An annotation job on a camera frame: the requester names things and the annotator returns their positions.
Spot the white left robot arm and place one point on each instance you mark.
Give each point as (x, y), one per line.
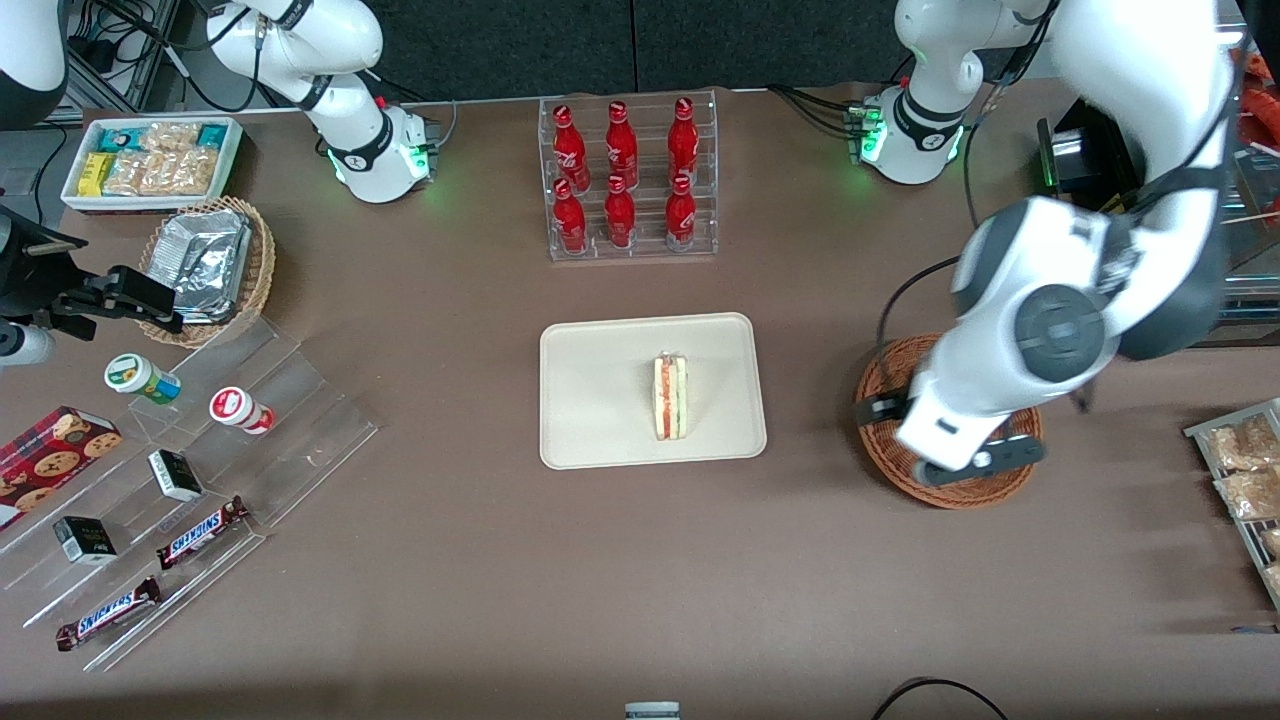
(1040, 300)

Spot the cream rectangular tray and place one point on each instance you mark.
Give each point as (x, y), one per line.
(600, 400)

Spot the round brown wicker basket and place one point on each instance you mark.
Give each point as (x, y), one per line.
(885, 455)

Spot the red lid snack cup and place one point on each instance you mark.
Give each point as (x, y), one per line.
(235, 408)

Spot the clear cracker bag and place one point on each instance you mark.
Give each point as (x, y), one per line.
(165, 172)

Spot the red plaid cookie box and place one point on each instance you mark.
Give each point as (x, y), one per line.
(50, 460)

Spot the yellow snack packet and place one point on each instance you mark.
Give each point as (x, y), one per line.
(94, 174)

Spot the green lid snack cup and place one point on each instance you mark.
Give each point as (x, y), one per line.
(135, 376)

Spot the clear acrylic bottle rack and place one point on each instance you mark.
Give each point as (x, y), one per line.
(645, 250)

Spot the red cola bottle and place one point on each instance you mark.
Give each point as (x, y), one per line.
(621, 150)
(570, 150)
(570, 222)
(681, 218)
(620, 218)
(683, 145)

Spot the white rectangular snack bin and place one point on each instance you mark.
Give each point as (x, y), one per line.
(230, 160)

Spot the clear nut snack bag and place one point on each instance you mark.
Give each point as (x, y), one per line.
(1240, 445)
(1250, 495)

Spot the light wicker basket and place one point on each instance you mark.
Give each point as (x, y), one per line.
(258, 270)

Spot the Snickers bar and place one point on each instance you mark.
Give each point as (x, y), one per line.
(108, 613)
(200, 533)

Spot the red food item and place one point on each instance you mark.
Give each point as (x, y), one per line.
(1262, 100)

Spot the silver foil pack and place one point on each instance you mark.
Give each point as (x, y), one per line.
(205, 260)

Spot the small black box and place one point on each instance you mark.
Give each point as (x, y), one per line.
(85, 540)
(175, 475)

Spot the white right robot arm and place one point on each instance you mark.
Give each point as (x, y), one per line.
(350, 150)

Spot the black hot food case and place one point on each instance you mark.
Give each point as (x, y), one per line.
(1075, 160)

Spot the triangular sandwich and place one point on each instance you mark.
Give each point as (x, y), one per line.
(670, 400)

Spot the teal snack packet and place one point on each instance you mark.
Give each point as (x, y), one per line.
(120, 138)

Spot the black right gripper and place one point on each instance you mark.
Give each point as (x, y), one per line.
(28, 272)

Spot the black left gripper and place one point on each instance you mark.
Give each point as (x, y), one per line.
(880, 409)

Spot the clear acrylic stepped display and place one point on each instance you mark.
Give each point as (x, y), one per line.
(300, 430)

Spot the small white object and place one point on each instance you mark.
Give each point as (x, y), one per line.
(652, 711)

